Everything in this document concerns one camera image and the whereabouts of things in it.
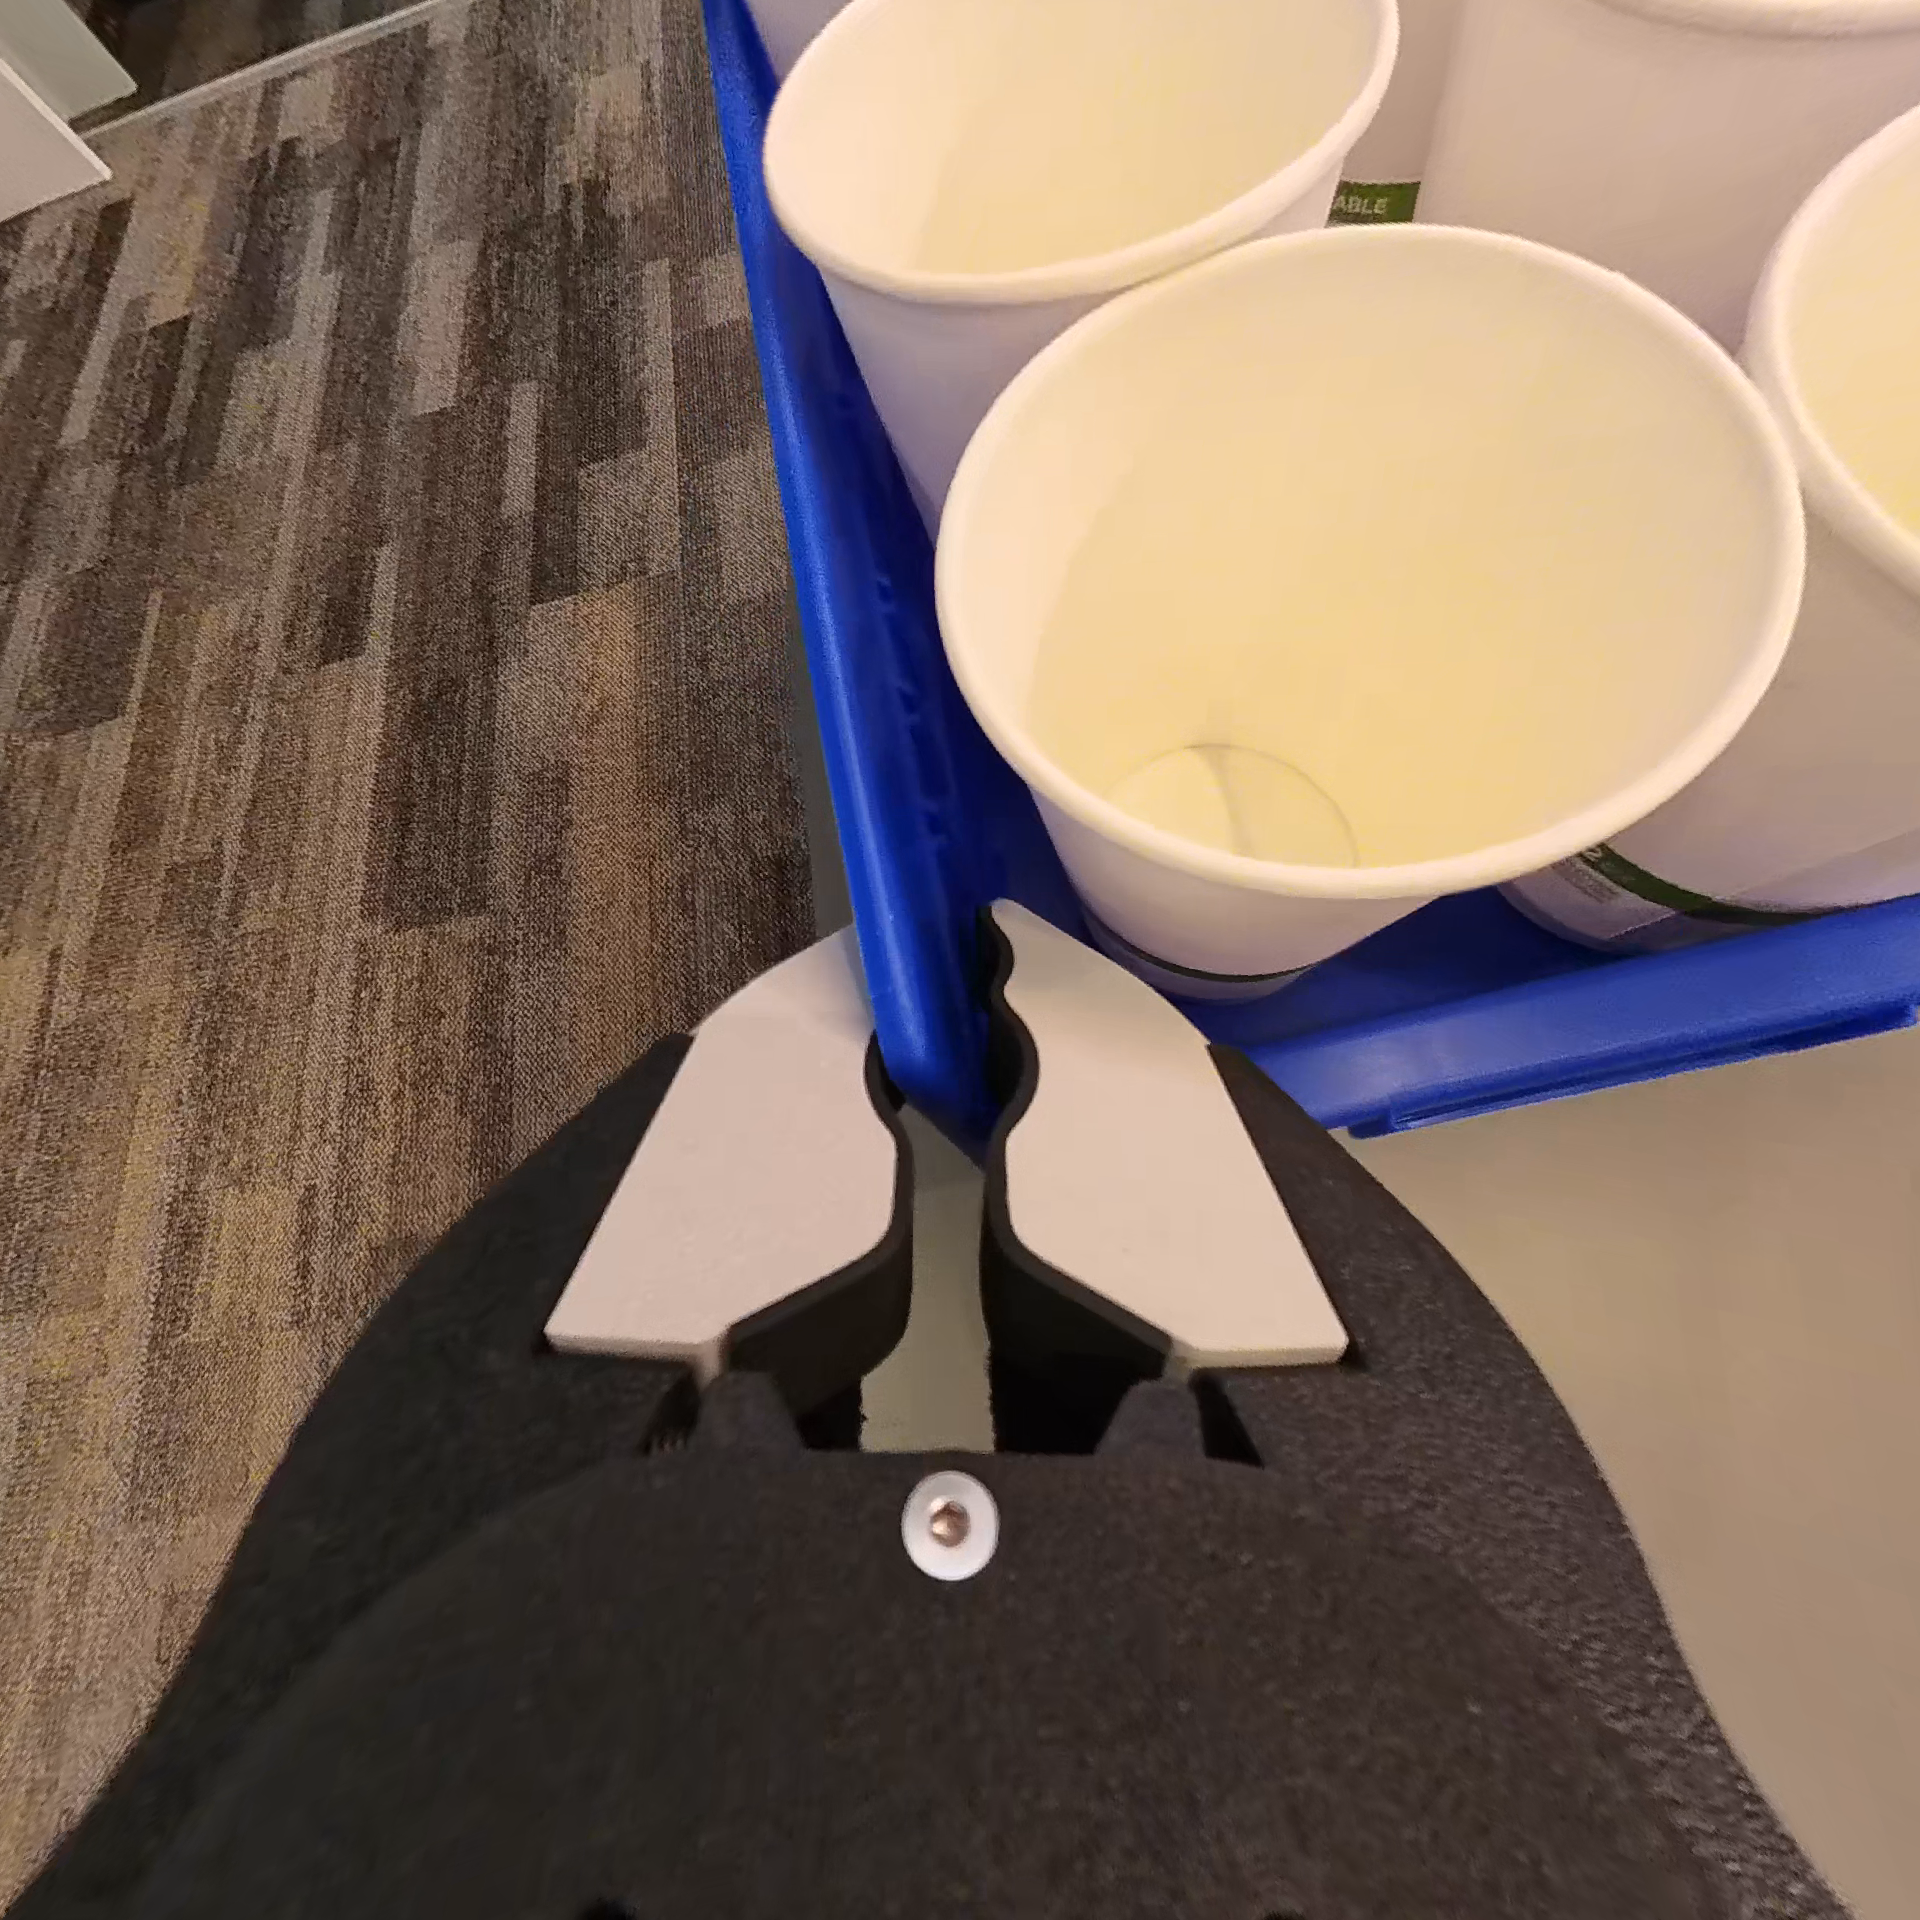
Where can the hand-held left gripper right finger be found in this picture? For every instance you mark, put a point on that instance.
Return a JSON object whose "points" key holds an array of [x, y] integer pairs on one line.
{"points": [[1156, 1186]]}

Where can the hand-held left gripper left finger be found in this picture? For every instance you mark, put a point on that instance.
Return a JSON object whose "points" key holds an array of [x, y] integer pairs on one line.
{"points": [[734, 1186]]}

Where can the blue plastic bin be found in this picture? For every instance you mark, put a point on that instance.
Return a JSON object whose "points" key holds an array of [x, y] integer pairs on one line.
{"points": [[888, 604]]}

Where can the stack of white paper cups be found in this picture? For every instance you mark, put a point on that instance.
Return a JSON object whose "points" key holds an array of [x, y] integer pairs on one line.
{"points": [[1352, 524]]}

